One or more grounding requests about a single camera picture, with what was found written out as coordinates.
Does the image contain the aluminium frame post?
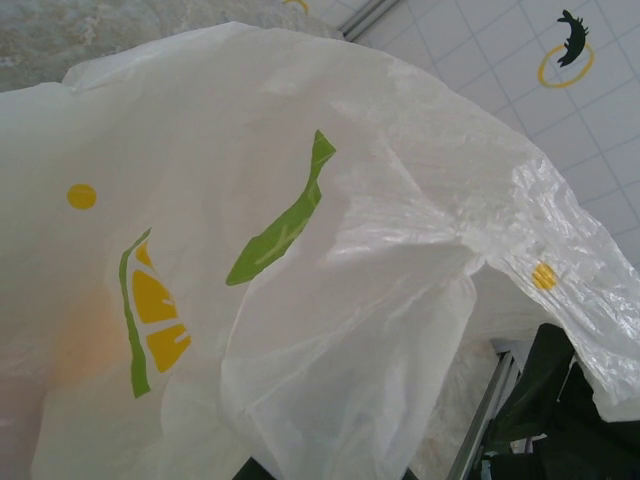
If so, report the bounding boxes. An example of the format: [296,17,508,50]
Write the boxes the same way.
[341,0,403,42]

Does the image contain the aluminium front mounting rail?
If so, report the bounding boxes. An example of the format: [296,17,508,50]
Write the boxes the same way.
[448,348,519,480]

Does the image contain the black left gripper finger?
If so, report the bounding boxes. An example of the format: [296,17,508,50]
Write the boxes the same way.
[233,457,284,480]

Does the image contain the orange fruit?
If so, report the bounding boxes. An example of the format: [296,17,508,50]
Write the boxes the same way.
[47,292,129,396]

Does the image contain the white plastic bag fruit print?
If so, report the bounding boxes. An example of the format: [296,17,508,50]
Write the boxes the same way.
[0,19,640,480]

